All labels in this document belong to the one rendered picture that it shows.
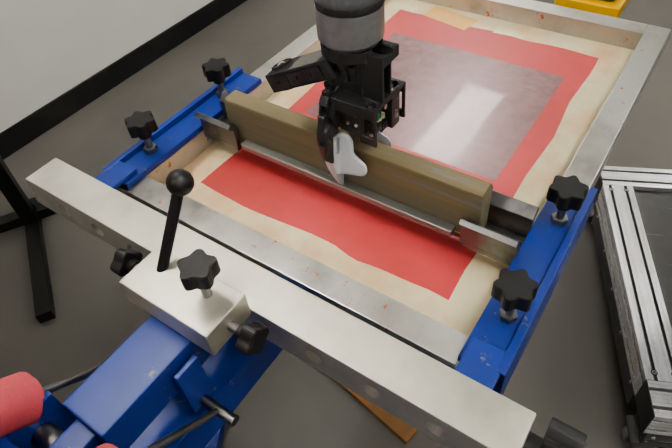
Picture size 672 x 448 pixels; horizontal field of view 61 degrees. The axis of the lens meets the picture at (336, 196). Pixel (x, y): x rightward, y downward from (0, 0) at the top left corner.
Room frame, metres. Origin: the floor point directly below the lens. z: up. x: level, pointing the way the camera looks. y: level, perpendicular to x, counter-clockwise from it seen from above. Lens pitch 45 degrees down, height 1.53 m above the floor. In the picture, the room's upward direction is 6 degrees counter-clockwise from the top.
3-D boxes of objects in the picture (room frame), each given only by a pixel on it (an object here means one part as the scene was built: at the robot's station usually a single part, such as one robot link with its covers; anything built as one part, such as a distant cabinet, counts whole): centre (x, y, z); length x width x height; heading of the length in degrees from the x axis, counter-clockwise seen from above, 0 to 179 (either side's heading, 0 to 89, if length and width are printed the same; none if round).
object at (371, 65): (0.57, -0.04, 1.15); 0.09 x 0.08 x 0.12; 52
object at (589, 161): (0.75, -0.15, 0.97); 0.79 x 0.58 x 0.04; 142
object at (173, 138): (0.73, 0.22, 0.97); 0.30 x 0.05 x 0.07; 142
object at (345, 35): (0.58, -0.04, 1.23); 0.08 x 0.08 x 0.05
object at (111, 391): (0.31, 0.20, 1.02); 0.17 x 0.06 x 0.05; 142
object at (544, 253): (0.39, -0.22, 0.97); 0.30 x 0.05 x 0.07; 142
